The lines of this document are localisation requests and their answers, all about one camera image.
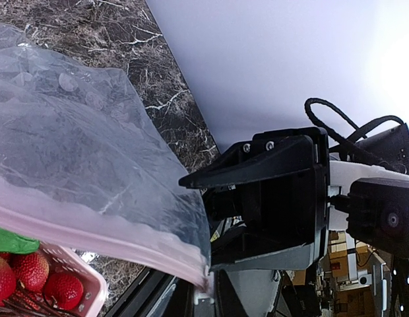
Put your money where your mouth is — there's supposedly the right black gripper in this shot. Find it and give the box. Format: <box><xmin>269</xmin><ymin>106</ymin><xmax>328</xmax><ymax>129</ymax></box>
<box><xmin>179</xmin><ymin>127</ymin><xmax>329</xmax><ymax>271</ymax></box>

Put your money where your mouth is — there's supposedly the clear zip top bag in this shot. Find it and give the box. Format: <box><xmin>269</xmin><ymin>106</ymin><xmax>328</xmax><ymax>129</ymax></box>
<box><xmin>0</xmin><ymin>24</ymin><xmax>210</xmax><ymax>290</ymax></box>

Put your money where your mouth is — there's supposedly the green toy cucumber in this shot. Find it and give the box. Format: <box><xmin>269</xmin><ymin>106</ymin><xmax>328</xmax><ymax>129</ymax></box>
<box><xmin>0</xmin><ymin>228</ymin><xmax>40</xmax><ymax>254</ymax></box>

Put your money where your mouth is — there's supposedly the pink plastic basket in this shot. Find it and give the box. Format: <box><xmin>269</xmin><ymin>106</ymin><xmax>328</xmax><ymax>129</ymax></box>
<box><xmin>38</xmin><ymin>242</ymin><xmax>108</xmax><ymax>317</ymax></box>

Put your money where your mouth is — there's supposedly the red toy strawberry bunch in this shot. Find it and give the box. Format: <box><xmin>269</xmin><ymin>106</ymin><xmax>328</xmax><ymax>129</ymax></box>
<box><xmin>0</xmin><ymin>252</ymin><xmax>84</xmax><ymax>316</ymax></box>

